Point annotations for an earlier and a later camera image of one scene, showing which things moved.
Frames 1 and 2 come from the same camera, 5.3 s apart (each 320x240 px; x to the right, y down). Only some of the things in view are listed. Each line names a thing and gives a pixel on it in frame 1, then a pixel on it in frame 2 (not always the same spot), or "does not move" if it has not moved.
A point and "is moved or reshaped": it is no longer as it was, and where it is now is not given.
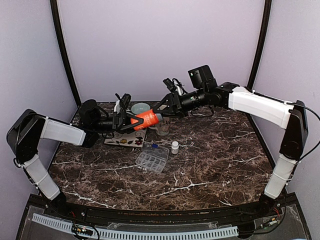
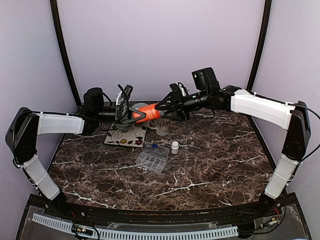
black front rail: x=142 y=216 does not move
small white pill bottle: x=175 y=147 does not move
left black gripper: x=122 y=121 -> x=122 y=115
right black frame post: x=261 y=45 does not move
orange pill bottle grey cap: x=150 y=118 is moved or reshaped
